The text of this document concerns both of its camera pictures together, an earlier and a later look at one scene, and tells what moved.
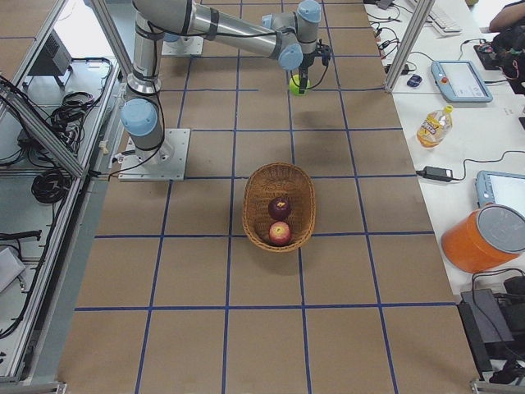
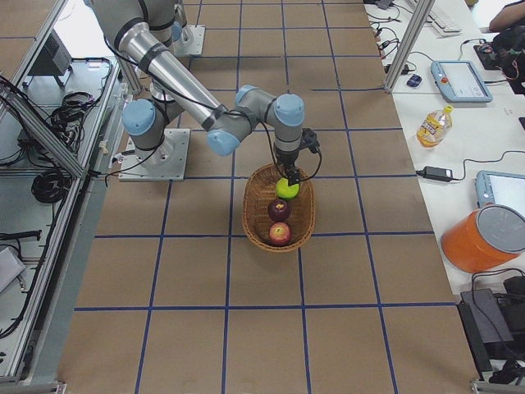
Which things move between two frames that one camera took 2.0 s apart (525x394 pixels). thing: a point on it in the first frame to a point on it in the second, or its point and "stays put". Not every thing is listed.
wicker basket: [267, 182] stays put
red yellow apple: [280, 233] stays put
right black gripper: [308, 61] to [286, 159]
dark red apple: [279, 208] stays put
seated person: [509, 43] stays put
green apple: [294, 84] to [284, 190]
